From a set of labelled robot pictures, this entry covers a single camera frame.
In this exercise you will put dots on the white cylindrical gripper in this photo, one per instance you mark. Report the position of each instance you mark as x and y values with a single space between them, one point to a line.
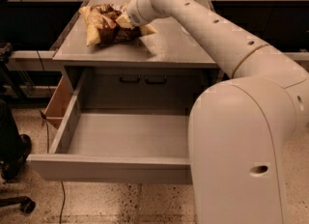
134 15

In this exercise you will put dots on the brown sea salt chip bag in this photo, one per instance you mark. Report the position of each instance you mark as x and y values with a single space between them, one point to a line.
101 25

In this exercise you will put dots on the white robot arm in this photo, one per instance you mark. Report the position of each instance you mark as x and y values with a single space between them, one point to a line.
237 128

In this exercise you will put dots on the grey cabinet counter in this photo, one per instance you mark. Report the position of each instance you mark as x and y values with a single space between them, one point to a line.
170 52

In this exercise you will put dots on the grey open top drawer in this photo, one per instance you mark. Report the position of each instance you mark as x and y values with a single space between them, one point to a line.
136 145

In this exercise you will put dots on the white upturned bowl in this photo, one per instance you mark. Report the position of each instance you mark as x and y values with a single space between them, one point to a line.
185 31

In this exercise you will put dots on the wooden side panel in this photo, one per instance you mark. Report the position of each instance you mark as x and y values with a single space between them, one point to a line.
57 107

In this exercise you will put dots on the black office chair base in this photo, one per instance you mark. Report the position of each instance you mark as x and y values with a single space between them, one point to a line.
26 205

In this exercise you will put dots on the black left drawer handle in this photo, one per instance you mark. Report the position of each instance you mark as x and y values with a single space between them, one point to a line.
129 78

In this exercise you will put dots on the black drawer handle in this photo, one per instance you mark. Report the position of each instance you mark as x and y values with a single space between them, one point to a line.
155 79
129 78

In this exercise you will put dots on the black right drawer handle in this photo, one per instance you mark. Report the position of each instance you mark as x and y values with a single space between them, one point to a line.
155 79

